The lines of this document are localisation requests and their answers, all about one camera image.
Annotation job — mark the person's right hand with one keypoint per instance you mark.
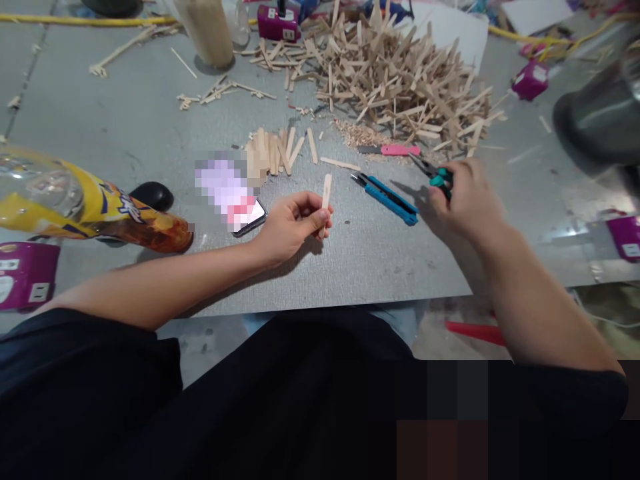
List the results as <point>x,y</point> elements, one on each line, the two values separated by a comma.
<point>470,200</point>

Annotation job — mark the person's left hand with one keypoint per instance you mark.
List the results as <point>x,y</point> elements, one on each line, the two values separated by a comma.
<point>285,225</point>

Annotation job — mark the person's left thumb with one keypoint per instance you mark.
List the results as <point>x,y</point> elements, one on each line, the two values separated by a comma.
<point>316,218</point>

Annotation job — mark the person's right fingers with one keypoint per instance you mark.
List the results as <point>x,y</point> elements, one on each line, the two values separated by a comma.
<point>442,192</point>

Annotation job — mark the person's left index finger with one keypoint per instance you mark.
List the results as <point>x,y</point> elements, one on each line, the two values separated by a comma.
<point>307,199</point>

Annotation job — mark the person's left fingers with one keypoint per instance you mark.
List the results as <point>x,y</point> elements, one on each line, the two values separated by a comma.
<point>320,233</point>

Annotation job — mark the single wooden stick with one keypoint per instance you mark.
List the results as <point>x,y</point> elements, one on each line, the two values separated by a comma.
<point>327,187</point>

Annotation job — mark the loose wooden stick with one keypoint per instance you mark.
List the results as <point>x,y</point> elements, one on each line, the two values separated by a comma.
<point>340,163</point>
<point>312,145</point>

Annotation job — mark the smartphone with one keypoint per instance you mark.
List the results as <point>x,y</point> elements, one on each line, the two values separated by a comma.
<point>257,220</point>

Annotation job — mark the blue utility knife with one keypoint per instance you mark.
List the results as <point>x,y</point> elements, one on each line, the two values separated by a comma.
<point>387,197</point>

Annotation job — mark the stack of plain wooden sticks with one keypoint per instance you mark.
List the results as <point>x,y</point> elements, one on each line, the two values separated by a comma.
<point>272,150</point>

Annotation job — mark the pink utility knife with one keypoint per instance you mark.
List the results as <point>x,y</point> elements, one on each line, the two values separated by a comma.
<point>395,149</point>

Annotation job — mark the heap of wood shavings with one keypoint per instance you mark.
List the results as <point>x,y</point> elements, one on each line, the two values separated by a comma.
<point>357,136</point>

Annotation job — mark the person's legs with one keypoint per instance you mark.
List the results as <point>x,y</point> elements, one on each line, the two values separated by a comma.
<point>402,325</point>

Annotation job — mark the pile of glued stick crosses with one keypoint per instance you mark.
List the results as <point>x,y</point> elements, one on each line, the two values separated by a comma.
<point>400,75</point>

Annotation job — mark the purple power socket box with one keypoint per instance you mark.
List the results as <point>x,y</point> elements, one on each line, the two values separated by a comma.
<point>277,24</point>
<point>624,236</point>
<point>27,275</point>
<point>530,80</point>

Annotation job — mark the red plastic piece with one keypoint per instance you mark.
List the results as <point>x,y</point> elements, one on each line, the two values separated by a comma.
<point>475,332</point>

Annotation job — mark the black rounded object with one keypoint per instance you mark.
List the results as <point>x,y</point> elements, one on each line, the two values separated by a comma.
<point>151,195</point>

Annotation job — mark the white sheet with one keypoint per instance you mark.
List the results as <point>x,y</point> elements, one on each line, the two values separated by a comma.
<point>460,30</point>

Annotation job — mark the dark metal cylinder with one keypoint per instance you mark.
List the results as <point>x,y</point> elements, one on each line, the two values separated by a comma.
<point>597,117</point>

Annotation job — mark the thin wooden skewer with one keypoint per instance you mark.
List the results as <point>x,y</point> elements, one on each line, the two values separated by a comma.
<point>184,62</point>

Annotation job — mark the person's body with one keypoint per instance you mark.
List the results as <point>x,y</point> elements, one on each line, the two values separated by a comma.
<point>250,410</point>

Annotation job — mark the tall tan cylinder container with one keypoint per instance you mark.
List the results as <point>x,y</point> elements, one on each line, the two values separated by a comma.
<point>210,30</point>

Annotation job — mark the yellow label plastic bottle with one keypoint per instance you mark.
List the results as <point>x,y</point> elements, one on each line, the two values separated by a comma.
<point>100,210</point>

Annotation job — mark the small glued stick frame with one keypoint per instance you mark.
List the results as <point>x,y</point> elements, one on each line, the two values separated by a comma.
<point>225,91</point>

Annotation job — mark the long glued stick frame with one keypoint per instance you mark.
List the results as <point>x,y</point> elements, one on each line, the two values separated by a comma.
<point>127,46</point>

